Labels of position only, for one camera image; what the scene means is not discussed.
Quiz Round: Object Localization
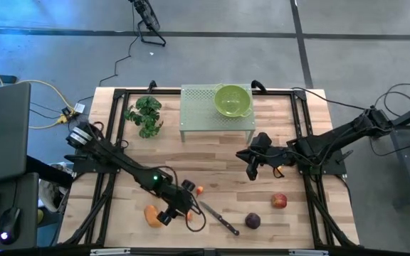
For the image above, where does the green colander bowl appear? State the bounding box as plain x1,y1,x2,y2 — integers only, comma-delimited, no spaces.
213,83,254,119

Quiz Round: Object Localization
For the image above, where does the black power cable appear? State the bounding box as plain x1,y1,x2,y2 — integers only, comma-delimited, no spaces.
290,86,369,112

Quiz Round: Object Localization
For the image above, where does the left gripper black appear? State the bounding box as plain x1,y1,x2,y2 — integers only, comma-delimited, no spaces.
157,179,196,228

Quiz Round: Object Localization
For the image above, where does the black fan cable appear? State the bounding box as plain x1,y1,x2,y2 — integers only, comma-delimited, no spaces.
76,3,140,104

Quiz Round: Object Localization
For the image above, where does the pale green perforated shelf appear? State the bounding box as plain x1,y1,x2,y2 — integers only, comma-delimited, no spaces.
179,83,257,144

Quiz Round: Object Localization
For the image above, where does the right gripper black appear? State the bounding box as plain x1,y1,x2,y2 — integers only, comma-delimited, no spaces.
236,132,288,181

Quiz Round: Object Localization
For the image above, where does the black-handled kitchen knife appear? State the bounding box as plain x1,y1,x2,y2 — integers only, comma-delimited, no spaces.
199,200,241,237

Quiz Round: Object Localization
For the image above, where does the black floor fan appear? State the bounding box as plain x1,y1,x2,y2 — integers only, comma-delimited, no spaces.
128,0,167,48

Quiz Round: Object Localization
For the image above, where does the green plant in white pot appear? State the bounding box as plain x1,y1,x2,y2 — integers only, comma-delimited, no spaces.
123,95,164,139

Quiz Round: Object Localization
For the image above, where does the white plastic bag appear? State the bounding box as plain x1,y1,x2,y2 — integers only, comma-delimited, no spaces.
38,161,71,213

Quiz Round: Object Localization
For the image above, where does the dark purple plum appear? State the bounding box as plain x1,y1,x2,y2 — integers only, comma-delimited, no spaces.
244,212,262,230

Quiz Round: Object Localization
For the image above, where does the dark grey computer desk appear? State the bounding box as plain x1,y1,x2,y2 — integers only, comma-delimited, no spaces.
0,155,74,254

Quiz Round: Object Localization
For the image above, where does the red apple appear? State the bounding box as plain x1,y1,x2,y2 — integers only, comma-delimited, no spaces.
270,192,288,210

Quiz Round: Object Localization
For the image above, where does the grey monitor back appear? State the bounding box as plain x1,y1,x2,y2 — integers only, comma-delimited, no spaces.
0,82,32,186

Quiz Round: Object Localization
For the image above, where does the yellow power plug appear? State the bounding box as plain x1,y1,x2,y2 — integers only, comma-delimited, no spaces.
58,106,76,125

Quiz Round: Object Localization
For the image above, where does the silver metal bracket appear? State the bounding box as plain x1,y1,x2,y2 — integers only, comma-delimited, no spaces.
90,248,131,256
288,249,330,256

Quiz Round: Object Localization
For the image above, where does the black computer mouse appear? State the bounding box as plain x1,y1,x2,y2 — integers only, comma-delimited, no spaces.
0,207,22,246

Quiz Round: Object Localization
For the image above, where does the dark desk frame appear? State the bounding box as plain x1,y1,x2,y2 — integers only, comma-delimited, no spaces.
372,95,410,209

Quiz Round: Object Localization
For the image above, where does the yellow floor cable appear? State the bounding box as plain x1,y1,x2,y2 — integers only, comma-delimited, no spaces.
0,58,76,131

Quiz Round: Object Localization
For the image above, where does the orange sweet potato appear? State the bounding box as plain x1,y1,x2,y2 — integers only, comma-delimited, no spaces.
143,204,163,229

